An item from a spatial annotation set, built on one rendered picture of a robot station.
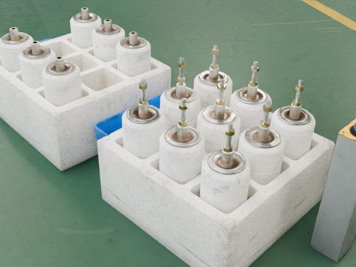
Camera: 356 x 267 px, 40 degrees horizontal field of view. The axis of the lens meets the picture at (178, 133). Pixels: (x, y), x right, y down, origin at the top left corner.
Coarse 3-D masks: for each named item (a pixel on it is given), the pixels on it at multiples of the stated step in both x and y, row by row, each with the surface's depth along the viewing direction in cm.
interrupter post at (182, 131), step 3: (177, 126) 100; (180, 126) 100; (186, 126) 100; (177, 129) 101; (180, 129) 100; (183, 129) 100; (186, 129) 100; (177, 132) 101; (180, 132) 100; (183, 132) 100; (186, 132) 101; (177, 135) 101; (180, 135) 101; (183, 135) 101; (186, 135) 101; (180, 138) 101; (183, 138) 101; (186, 138) 102
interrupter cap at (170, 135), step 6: (174, 126) 104; (168, 132) 103; (174, 132) 103; (192, 132) 103; (198, 132) 103; (168, 138) 101; (174, 138) 102; (192, 138) 101; (198, 138) 101; (174, 144) 99; (180, 144) 100; (186, 144) 100; (192, 144) 99
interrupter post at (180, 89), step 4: (176, 84) 114; (184, 84) 114; (176, 88) 114; (180, 88) 113; (184, 88) 114; (176, 92) 115; (180, 92) 114; (184, 92) 114; (180, 96) 115; (184, 96) 115
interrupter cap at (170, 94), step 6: (168, 90) 117; (174, 90) 117; (186, 90) 117; (192, 90) 117; (168, 96) 115; (174, 96) 115; (186, 96) 115; (192, 96) 115; (174, 102) 113; (180, 102) 112; (186, 102) 113
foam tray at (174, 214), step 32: (128, 160) 107; (288, 160) 108; (320, 160) 111; (128, 192) 112; (160, 192) 102; (192, 192) 101; (256, 192) 99; (288, 192) 105; (320, 192) 121; (160, 224) 108; (192, 224) 99; (224, 224) 92; (256, 224) 99; (288, 224) 114; (192, 256) 104; (224, 256) 95; (256, 256) 107
